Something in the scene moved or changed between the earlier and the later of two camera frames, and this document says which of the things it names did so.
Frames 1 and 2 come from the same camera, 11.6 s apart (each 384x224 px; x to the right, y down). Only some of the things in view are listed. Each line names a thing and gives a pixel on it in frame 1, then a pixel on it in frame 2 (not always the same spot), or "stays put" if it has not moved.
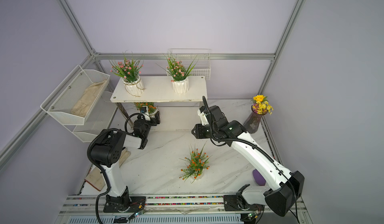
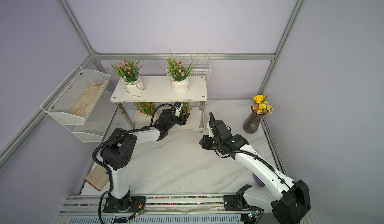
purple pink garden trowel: [259, 179] stays put
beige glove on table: [95, 178] stays put
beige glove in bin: [81, 107] stays put
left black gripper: [157, 121] to [182, 120]
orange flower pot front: [197, 164] to [185, 108]
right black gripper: [200, 131] to [206, 145]
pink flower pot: [130, 69] stays put
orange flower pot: [152, 109] stays put
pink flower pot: [179, 73] stays put
